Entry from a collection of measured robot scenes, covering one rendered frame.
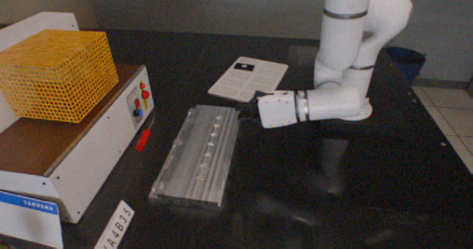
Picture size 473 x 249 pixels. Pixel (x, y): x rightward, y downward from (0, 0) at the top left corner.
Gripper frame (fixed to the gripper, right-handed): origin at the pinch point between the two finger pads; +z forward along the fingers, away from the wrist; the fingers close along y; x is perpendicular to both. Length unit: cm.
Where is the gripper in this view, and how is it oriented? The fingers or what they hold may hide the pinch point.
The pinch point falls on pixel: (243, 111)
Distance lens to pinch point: 82.5
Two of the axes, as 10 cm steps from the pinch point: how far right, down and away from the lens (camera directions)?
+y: 2.2, 7.9, 5.7
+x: 1.6, -6.0, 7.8
